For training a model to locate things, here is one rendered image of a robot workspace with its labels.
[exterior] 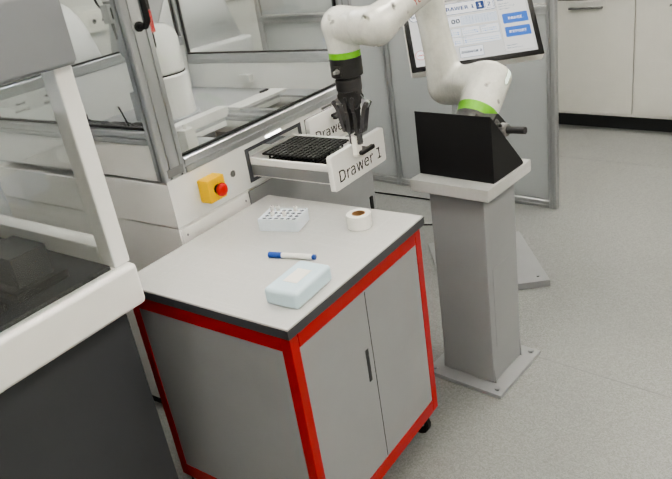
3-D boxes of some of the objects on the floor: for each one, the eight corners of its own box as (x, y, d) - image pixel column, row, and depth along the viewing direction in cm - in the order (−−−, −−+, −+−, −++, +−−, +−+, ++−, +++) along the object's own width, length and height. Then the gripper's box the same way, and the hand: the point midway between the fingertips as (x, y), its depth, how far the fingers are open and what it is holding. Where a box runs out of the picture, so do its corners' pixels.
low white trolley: (444, 426, 223) (423, 215, 192) (337, 574, 179) (286, 330, 148) (305, 380, 256) (268, 194, 225) (185, 495, 212) (118, 282, 181)
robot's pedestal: (540, 353, 251) (535, 158, 220) (500, 399, 231) (489, 192, 200) (468, 332, 270) (454, 149, 239) (426, 372, 250) (405, 179, 219)
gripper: (321, 79, 197) (333, 157, 206) (359, 80, 189) (369, 161, 199) (336, 73, 202) (347, 149, 212) (373, 73, 195) (383, 152, 204)
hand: (356, 144), depth 204 cm, fingers closed, pressing on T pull
